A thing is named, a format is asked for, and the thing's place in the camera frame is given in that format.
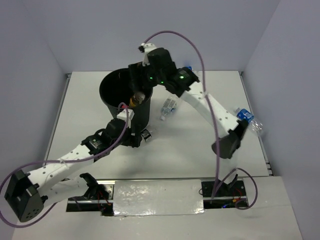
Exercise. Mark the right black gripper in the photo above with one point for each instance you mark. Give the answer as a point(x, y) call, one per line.
point(136, 70)

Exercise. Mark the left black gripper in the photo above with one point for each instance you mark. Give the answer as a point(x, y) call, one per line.
point(133, 140)

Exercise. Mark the clear bottle dark blue label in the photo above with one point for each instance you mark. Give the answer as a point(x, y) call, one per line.
point(146, 135)

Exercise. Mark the yellow cap orange label bottle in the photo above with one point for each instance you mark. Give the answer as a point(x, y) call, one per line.
point(136, 99)

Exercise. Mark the clear bottle white green label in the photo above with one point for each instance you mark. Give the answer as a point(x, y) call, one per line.
point(169, 107)

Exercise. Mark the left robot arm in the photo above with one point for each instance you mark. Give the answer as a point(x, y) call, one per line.
point(28, 193)

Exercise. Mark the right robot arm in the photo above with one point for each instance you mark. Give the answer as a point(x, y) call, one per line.
point(158, 68)

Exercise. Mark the black plastic waste bin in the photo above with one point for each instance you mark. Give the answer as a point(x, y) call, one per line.
point(115, 89)

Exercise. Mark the silver foil sheet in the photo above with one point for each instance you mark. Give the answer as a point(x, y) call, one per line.
point(157, 198)

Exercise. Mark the blue label bottle right side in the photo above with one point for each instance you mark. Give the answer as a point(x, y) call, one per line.
point(253, 123)

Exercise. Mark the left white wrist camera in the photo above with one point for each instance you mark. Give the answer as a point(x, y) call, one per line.
point(126, 114)

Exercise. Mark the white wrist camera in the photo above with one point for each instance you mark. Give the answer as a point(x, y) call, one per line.
point(146, 48)
point(126, 114)

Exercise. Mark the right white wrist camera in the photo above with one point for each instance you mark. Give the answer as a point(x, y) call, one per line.
point(146, 48)

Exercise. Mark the black metal base rail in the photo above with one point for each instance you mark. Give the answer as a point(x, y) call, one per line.
point(228, 196)

